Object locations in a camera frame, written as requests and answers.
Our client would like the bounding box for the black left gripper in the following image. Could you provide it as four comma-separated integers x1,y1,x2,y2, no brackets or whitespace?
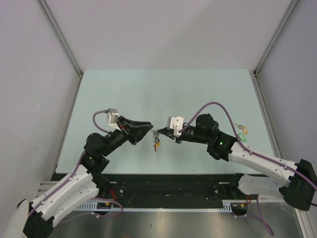
101,115,153,157

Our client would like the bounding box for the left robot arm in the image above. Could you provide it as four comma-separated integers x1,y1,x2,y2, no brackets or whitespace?
21,116,153,238

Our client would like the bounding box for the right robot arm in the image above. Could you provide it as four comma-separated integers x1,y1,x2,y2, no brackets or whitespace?
158,114,317,211

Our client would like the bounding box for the green key tag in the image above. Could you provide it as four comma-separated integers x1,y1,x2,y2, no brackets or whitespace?
238,133,246,142

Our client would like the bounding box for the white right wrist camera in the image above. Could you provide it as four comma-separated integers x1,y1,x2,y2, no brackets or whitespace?
167,116,184,135

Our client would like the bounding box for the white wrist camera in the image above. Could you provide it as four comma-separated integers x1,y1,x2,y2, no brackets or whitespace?
106,108,120,129
167,116,184,135

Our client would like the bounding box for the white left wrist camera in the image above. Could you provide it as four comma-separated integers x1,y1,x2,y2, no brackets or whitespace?
106,108,120,129

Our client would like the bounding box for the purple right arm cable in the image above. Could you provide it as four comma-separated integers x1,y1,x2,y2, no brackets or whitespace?
180,101,317,206

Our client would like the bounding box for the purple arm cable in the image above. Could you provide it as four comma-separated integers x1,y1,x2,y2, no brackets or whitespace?
180,101,317,206
28,109,112,216

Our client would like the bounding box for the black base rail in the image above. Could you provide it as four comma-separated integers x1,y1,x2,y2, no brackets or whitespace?
52,173,258,208

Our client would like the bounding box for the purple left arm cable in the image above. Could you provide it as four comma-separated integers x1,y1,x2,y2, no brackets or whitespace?
28,109,112,216

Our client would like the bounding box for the white slotted cable duct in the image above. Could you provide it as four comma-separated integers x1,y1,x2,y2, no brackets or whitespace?
74,200,248,213

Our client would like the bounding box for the aluminium frame post left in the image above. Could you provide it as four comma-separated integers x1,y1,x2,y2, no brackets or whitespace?
37,0,83,78

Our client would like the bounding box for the aluminium frame post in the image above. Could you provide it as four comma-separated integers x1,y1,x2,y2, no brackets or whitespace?
253,0,302,77
37,0,83,78

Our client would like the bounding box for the aluminium frame post right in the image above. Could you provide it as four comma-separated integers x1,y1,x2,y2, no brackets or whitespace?
253,0,302,77

